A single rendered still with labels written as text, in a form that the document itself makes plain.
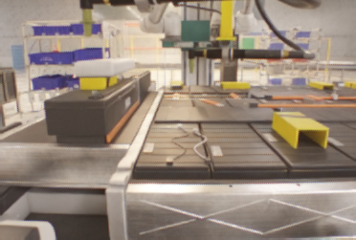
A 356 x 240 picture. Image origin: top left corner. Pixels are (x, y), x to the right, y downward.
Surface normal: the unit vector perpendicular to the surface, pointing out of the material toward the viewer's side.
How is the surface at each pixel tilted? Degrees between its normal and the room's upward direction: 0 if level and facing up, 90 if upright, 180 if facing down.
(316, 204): 90
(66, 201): 90
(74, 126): 90
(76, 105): 90
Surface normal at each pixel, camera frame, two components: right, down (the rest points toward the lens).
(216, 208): 0.00, 0.22
